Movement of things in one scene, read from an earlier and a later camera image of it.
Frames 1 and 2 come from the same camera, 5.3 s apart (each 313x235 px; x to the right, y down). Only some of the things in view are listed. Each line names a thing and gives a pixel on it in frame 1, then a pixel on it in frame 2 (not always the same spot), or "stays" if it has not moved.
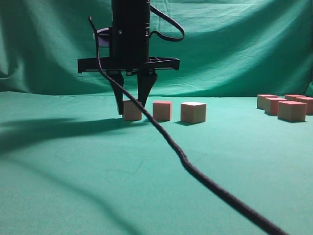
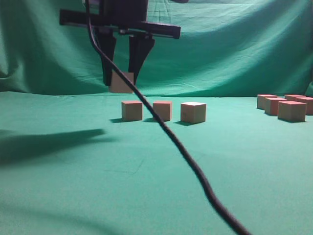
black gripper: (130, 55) -> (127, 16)
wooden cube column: (271, 105) stays
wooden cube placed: (130, 111) stays
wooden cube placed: (162, 110) stays
